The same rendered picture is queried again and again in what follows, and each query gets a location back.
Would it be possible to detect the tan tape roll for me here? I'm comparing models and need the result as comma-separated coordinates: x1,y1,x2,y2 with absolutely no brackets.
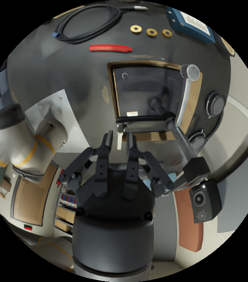
220,36,236,57

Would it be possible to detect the red flat tool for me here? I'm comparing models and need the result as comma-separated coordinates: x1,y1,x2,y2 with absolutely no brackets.
89,43,133,54

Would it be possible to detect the black loudspeaker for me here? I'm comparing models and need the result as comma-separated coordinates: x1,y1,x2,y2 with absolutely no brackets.
188,177,223,225

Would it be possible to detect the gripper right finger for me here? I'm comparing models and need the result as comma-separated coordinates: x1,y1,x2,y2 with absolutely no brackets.
123,131,175,200

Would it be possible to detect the orange wall panel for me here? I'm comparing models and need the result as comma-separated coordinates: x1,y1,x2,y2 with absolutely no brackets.
174,186,204,253

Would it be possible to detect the black round puck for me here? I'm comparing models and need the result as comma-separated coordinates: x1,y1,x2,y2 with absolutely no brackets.
188,129,206,152
205,91,227,118

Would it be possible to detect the black coiled cable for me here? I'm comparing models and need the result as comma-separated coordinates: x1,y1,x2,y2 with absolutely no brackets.
51,3,150,44

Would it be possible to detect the grey wall panel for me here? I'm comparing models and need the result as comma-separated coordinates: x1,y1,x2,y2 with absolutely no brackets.
216,147,248,235

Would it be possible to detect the brown door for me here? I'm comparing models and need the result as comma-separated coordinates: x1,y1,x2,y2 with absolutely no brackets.
9,162,58,227

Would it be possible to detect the grey stand tube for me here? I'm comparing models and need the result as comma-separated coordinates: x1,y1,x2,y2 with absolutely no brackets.
148,96,200,161

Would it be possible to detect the blue box with paper label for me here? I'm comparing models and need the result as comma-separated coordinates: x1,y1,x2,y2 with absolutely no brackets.
165,7,217,45

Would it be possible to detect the grey shelf unit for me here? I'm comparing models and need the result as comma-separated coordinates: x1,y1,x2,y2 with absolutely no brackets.
52,184,79,239

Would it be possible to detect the pale wing lever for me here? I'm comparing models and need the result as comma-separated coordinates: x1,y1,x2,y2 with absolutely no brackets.
116,123,125,151

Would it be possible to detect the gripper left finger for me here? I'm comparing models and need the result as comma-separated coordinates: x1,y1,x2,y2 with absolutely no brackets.
58,129,114,199

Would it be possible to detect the grey mounting plate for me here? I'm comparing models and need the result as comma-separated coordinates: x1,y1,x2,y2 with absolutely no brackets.
24,88,87,155

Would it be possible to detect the black stand base plate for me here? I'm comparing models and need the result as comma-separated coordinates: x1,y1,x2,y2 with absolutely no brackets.
112,65,186,124

